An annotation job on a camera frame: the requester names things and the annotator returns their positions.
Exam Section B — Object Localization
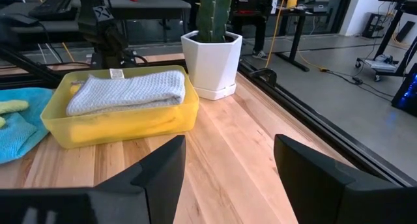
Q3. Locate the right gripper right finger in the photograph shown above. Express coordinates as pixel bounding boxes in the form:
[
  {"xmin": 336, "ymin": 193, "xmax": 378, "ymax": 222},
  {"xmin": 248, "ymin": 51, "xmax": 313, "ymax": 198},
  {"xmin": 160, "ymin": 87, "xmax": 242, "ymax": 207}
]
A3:
[{"xmin": 274, "ymin": 134, "xmax": 356, "ymax": 224}]

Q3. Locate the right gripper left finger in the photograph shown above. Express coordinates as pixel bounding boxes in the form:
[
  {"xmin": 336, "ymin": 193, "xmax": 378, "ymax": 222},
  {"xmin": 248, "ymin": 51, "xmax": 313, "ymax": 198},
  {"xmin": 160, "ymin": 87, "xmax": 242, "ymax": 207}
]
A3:
[{"xmin": 94, "ymin": 135, "xmax": 186, "ymax": 224}]

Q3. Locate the grey microfiber towel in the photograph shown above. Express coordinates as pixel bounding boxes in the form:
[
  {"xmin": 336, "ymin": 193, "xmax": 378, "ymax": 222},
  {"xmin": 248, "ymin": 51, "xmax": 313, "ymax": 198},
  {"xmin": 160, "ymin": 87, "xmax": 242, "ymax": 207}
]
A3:
[{"xmin": 65, "ymin": 70, "xmax": 186, "ymax": 117}]

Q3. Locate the yellow microfiber towel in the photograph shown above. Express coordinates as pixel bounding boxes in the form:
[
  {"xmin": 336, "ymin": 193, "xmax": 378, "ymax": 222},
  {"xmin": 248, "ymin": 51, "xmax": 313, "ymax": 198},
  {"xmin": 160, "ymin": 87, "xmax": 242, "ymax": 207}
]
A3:
[{"xmin": 68, "ymin": 83, "xmax": 82, "ymax": 97}]

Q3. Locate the blue microfiber towel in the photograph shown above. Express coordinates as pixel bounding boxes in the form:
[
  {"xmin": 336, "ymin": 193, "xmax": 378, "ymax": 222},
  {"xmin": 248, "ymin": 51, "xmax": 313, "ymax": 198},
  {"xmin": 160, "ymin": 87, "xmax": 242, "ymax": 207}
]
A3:
[{"xmin": 0, "ymin": 87, "xmax": 55, "ymax": 165}]

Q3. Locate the green microfiber towel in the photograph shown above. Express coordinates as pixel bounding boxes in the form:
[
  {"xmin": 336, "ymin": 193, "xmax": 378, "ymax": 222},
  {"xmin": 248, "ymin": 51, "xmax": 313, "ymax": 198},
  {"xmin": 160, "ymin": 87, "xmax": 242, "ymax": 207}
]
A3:
[{"xmin": 0, "ymin": 99, "xmax": 30, "ymax": 129}]

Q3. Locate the yellow translucent plastic bin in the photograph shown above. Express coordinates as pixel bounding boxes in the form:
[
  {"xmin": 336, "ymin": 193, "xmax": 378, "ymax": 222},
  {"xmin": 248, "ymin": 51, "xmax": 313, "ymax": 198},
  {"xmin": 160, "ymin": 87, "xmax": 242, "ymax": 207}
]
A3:
[{"xmin": 40, "ymin": 64, "xmax": 201, "ymax": 150}]

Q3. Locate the computer tower blue light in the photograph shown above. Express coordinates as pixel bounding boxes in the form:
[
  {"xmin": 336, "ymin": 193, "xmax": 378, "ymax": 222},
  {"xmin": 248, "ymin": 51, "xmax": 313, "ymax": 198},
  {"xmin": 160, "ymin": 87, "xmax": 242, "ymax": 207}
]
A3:
[{"xmin": 390, "ymin": 63, "xmax": 417, "ymax": 118}]

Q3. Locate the white square planter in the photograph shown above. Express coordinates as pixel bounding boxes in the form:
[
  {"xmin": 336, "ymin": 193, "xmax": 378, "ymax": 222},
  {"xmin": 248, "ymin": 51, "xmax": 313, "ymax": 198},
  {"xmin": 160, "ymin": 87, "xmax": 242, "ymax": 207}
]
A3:
[{"xmin": 180, "ymin": 30, "xmax": 244, "ymax": 102}]

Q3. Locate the person's shoe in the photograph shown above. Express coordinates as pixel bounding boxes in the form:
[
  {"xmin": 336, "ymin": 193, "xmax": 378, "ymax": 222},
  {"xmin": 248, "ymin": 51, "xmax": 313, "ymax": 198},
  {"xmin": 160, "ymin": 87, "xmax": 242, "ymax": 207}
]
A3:
[{"xmin": 251, "ymin": 49, "xmax": 268, "ymax": 61}]

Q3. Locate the black wheeled cart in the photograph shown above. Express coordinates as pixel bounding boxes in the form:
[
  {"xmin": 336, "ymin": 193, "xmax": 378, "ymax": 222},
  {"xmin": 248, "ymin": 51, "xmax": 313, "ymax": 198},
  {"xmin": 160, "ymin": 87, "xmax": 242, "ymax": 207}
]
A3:
[{"xmin": 354, "ymin": 0, "xmax": 417, "ymax": 82}]

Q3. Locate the person's leg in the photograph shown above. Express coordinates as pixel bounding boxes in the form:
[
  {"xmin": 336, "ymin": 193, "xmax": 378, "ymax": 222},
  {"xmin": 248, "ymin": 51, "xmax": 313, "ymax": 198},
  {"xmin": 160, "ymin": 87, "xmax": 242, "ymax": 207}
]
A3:
[{"xmin": 253, "ymin": 15, "xmax": 268, "ymax": 53}]

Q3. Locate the black standing desk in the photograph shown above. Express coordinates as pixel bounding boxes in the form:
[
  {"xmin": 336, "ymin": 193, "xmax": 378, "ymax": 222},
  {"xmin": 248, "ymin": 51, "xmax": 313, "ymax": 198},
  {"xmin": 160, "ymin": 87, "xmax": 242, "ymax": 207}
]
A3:
[{"xmin": 231, "ymin": 0, "xmax": 335, "ymax": 72}]

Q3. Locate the black floor box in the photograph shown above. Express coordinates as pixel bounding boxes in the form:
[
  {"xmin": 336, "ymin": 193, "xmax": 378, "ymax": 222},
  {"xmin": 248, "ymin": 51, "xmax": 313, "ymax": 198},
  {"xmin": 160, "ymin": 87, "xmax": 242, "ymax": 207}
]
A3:
[{"xmin": 361, "ymin": 12, "xmax": 388, "ymax": 39}]

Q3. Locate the grey side desk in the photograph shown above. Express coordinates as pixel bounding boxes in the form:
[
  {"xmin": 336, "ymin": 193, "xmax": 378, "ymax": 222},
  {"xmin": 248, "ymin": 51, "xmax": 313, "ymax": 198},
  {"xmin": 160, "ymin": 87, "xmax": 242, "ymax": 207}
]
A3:
[{"xmin": 0, "ymin": 0, "xmax": 192, "ymax": 44}]

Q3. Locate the green cactus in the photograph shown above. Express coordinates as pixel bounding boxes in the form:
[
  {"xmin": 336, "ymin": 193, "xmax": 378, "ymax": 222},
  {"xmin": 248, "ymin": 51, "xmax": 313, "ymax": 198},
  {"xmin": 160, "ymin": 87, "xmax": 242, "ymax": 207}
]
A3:
[{"xmin": 195, "ymin": 0, "xmax": 233, "ymax": 44}]

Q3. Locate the black computer keyboard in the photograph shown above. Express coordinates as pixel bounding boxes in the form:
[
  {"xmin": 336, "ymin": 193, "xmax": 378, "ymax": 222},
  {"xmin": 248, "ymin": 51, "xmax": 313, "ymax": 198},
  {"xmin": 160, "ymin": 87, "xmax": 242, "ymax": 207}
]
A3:
[{"xmin": 28, "ymin": 0, "xmax": 76, "ymax": 19}]

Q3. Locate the black floor cable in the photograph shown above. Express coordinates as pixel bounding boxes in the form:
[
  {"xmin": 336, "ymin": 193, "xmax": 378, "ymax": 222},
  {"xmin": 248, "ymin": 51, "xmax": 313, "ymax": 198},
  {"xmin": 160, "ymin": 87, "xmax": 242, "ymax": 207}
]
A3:
[{"xmin": 321, "ymin": 67, "xmax": 395, "ymax": 98}]

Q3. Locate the yellow floor extension cable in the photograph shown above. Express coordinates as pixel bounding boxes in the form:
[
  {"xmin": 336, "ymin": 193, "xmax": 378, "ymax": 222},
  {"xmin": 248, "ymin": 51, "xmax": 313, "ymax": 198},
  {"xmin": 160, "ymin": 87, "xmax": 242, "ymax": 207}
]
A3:
[{"xmin": 265, "ymin": 0, "xmax": 328, "ymax": 72}]

